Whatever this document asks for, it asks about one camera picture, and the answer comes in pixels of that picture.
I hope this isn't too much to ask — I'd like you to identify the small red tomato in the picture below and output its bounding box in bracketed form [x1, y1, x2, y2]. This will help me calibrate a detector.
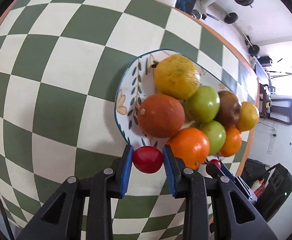
[209, 159, 222, 169]
[132, 146, 164, 174]

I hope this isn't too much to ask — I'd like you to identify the bright orange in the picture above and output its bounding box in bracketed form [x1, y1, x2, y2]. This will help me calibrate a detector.
[166, 127, 210, 169]

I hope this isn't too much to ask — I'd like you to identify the dark orange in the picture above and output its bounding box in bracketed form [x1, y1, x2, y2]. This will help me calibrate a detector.
[137, 94, 185, 138]

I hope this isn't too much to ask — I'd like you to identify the yellow orange large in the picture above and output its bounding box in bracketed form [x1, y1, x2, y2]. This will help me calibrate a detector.
[154, 54, 200, 100]

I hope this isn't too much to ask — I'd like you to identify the small orange fruit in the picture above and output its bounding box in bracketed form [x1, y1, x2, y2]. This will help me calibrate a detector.
[219, 126, 242, 157]

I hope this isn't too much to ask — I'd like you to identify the green apple lower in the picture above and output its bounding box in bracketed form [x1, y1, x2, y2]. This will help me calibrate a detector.
[199, 120, 226, 155]

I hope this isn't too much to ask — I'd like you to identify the green apple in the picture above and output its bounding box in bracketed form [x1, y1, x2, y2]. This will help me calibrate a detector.
[183, 85, 221, 124]
[199, 120, 226, 155]

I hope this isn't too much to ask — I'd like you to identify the red apple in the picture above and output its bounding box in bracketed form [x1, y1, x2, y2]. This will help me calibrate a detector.
[215, 90, 242, 127]

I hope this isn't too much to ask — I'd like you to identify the yellow orange on plate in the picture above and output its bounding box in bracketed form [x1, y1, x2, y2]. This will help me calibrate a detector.
[236, 102, 260, 132]

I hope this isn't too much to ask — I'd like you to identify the green apple upper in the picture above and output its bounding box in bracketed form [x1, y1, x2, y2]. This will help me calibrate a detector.
[183, 85, 221, 124]

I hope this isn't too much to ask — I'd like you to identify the dark wooden chair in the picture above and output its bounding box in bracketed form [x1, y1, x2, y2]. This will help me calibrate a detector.
[260, 84, 292, 125]

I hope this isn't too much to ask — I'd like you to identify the floral ceramic plate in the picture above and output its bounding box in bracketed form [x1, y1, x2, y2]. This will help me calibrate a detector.
[113, 49, 257, 157]

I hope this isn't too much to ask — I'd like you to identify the checkered green white tablecloth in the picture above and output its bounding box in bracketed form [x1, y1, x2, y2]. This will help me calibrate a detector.
[0, 0, 248, 229]

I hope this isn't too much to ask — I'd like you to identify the barbell with black weights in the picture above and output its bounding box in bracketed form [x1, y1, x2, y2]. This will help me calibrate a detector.
[224, 0, 260, 58]

